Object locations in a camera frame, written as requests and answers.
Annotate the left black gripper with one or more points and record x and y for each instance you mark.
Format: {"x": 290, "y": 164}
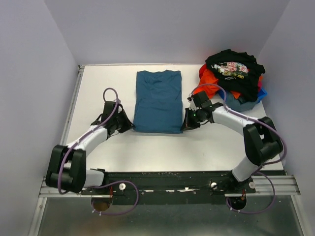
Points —
{"x": 128, "y": 125}

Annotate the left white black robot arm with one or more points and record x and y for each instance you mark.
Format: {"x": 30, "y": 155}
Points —
{"x": 67, "y": 169}

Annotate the grey blue t-shirt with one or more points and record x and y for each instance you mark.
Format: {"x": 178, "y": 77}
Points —
{"x": 240, "y": 104}

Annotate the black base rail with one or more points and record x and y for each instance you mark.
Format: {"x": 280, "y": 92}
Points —
{"x": 161, "y": 188}

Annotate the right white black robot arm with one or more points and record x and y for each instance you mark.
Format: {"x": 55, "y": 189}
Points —
{"x": 262, "y": 143}

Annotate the black floral t-shirt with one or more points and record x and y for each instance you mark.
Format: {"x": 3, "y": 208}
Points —
{"x": 238, "y": 72}

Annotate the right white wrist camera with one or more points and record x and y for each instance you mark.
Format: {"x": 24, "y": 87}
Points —
{"x": 192, "y": 105}

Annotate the blue plastic bin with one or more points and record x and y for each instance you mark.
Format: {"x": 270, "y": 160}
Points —
{"x": 261, "y": 94}

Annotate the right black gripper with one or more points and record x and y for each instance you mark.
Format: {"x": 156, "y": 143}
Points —
{"x": 187, "y": 124}

